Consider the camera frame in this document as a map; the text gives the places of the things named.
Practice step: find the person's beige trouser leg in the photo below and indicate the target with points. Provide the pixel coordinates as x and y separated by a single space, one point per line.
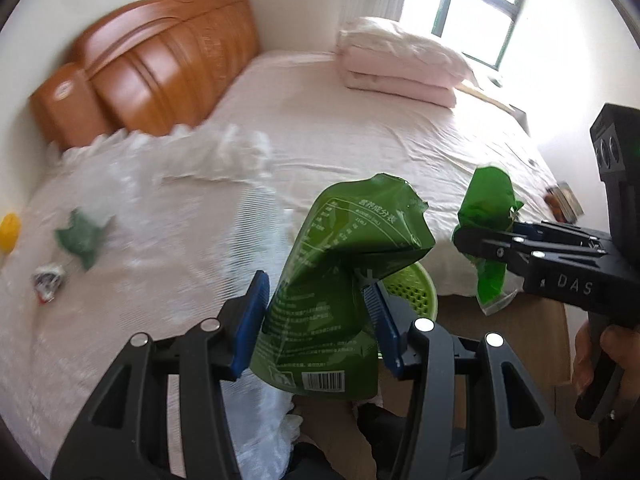
335 440

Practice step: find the yellow spiky ball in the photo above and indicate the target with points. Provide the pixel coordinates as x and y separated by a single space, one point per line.
9 232

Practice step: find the folded pink quilt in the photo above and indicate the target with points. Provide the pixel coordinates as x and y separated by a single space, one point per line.
400 60

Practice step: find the small clear green bag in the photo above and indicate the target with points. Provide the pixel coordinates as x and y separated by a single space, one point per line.
487 195

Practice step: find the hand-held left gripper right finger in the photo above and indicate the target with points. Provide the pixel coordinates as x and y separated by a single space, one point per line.
385 330

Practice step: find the green printed snack bag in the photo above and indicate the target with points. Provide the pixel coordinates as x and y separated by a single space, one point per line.
340 240

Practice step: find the bed with pink sheet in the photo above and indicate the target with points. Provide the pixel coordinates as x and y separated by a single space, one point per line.
350 125

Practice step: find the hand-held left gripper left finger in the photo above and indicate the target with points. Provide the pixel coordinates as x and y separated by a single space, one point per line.
248 320

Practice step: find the dark green wrapper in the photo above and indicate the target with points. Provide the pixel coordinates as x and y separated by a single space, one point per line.
80 237

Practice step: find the green plastic basket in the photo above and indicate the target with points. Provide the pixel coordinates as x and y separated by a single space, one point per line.
410 285

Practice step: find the dark framed window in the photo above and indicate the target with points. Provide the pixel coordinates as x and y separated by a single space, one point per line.
447 5

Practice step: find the person's right hand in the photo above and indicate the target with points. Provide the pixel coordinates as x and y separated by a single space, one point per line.
625 345

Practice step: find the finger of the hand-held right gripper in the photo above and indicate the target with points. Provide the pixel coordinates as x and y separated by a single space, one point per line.
487 247
522 230

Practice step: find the wooden headboard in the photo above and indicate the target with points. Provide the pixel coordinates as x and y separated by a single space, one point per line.
165 60

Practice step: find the crumpled silver wrapper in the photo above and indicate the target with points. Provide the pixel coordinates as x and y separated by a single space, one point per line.
49 282

